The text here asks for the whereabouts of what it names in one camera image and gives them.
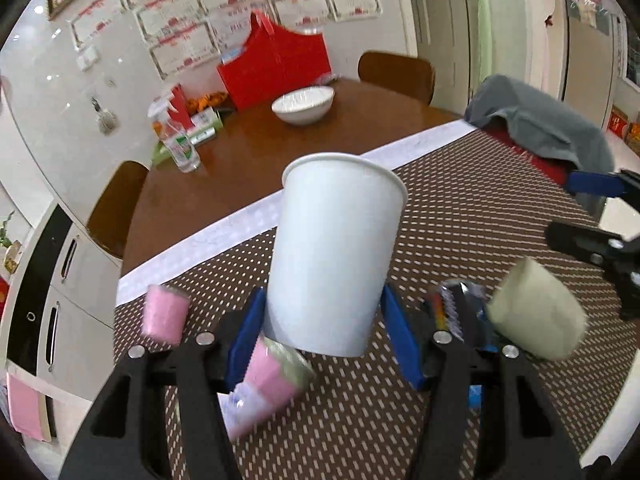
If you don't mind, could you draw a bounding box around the white paper cup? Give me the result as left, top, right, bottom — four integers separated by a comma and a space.
264, 153, 408, 358

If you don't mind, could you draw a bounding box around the pale green fuzzy cup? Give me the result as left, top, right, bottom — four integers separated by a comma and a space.
487, 257, 588, 361

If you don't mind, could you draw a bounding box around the small pink cup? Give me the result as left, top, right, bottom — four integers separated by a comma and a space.
141, 285, 190, 346

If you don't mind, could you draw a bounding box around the red cat garment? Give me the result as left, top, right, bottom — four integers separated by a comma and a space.
485, 126, 570, 186

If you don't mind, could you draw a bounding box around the pink cloth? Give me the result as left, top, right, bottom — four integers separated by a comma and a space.
6, 375, 52, 442

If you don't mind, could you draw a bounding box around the white black sideboard cabinet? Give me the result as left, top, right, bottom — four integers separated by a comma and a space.
1, 202, 120, 408

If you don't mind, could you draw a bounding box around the grey jacket on chair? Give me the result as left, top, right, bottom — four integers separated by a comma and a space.
464, 74, 615, 174

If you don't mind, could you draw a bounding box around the brown polka dot tablecloth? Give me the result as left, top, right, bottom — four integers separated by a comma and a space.
143, 133, 636, 479

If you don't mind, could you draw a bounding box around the blue black tin can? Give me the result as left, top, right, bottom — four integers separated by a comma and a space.
421, 278, 498, 380

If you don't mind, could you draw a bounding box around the pink green tin can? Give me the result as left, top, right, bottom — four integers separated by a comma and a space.
218, 336, 314, 441

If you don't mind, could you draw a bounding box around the potted green plant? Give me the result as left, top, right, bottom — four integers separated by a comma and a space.
0, 210, 22, 275

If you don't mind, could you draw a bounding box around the brown wooden chair left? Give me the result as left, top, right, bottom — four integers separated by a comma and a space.
86, 160, 149, 259

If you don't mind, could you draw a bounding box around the brown wooden chair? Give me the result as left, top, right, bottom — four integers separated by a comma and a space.
358, 51, 436, 105
86, 160, 149, 259

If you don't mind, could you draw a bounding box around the brown wooden chair far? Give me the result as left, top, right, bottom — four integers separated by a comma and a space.
358, 51, 436, 105

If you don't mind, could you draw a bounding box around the clear spray bottle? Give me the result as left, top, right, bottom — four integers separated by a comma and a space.
148, 99, 201, 172

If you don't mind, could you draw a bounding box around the white ceramic bowl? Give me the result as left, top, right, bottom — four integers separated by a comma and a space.
271, 86, 335, 126

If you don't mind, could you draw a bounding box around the green white tissue box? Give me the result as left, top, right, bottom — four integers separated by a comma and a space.
151, 107, 224, 167

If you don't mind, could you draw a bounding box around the small red box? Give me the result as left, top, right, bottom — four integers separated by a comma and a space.
168, 84, 193, 130

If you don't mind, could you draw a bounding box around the red gift bag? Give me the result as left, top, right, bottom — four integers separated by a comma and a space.
217, 11, 332, 110

